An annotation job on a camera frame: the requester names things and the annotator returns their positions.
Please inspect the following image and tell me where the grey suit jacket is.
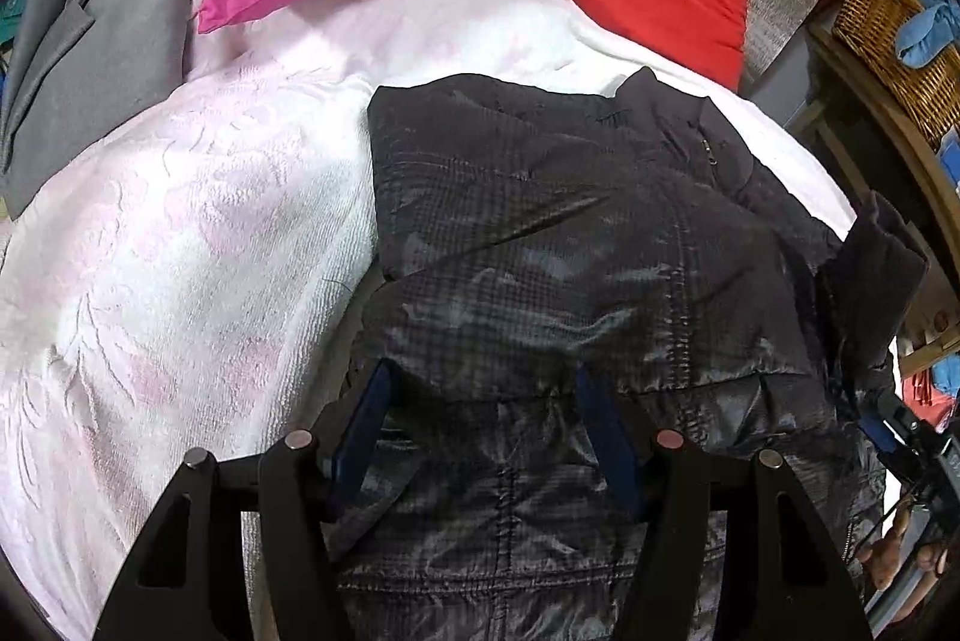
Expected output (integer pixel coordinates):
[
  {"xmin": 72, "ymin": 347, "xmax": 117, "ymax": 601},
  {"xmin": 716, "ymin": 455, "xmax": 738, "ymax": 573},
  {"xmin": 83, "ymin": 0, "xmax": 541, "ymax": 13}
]
[{"xmin": 0, "ymin": 0, "xmax": 222, "ymax": 218}]

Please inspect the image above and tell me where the person's right hand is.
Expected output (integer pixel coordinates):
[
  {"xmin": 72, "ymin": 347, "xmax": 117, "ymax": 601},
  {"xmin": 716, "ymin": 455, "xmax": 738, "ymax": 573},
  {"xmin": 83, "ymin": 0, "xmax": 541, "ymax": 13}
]
[{"xmin": 855, "ymin": 519, "xmax": 955, "ymax": 583}]

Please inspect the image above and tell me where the black quilted jacket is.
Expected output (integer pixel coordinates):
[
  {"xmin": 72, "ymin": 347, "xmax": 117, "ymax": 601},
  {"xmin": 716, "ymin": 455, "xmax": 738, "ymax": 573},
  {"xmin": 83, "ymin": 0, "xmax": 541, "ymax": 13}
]
[{"xmin": 330, "ymin": 65, "xmax": 931, "ymax": 641}]

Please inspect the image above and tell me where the light blue cloth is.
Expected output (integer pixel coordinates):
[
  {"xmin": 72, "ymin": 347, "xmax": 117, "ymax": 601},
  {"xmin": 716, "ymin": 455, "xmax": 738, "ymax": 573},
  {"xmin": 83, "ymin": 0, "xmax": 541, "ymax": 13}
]
[{"xmin": 896, "ymin": 0, "xmax": 960, "ymax": 73}]

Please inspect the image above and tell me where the teal cloth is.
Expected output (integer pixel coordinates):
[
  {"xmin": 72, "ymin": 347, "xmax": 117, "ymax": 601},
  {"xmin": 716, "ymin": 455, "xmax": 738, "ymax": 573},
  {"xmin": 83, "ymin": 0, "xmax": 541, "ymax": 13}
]
[{"xmin": 0, "ymin": 0, "xmax": 31, "ymax": 58}]

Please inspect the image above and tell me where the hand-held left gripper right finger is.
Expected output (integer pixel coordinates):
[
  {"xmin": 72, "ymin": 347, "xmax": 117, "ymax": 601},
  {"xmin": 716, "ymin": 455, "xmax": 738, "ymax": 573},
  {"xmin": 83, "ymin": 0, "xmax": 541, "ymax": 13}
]
[{"xmin": 576, "ymin": 363, "xmax": 875, "ymax": 641}]

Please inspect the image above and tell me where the wooden shelf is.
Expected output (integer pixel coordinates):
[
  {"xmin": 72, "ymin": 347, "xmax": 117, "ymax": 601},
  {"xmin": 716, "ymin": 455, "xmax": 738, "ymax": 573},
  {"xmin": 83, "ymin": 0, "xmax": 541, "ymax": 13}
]
[{"xmin": 787, "ymin": 11, "xmax": 960, "ymax": 387}]

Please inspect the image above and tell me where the white textured blanket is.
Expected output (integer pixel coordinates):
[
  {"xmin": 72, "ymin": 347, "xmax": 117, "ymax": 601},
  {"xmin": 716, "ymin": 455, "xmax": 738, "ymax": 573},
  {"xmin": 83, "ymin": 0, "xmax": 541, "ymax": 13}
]
[{"xmin": 0, "ymin": 0, "xmax": 863, "ymax": 641}]

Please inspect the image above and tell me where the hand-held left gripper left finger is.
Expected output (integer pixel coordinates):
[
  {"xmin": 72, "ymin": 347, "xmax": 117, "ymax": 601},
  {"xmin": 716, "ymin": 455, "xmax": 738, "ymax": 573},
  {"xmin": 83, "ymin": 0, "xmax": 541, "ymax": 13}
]
[{"xmin": 94, "ymin": 360, "xmax": 396, "ymax": 641}]

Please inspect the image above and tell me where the wicker basket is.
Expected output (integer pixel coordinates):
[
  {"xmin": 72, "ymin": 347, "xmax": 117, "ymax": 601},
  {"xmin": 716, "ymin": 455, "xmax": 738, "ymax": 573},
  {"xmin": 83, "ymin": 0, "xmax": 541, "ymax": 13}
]
[{"xmin": 831, "ymin": 0, "xmax": 960, "ymax": 148}]

